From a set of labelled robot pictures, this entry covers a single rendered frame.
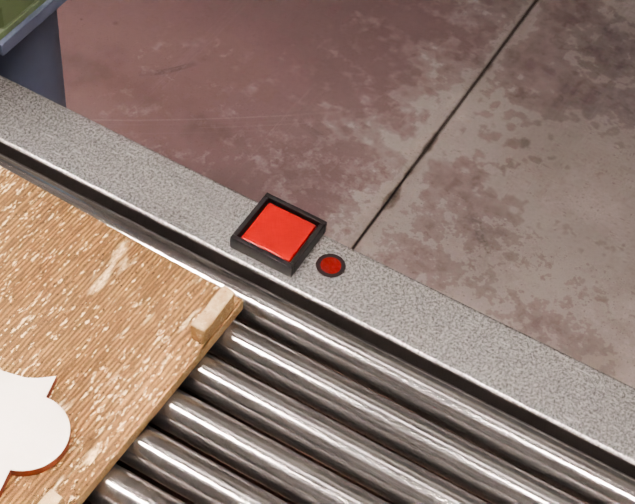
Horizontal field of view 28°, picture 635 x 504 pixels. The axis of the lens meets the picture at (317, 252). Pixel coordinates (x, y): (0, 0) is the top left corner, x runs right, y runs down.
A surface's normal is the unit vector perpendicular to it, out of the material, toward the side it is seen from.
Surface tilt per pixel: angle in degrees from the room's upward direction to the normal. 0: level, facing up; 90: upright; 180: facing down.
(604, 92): 0
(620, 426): 0
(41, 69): 90
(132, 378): 0
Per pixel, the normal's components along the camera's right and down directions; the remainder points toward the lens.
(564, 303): 0.09, -0.62
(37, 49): 0.72, 0.58
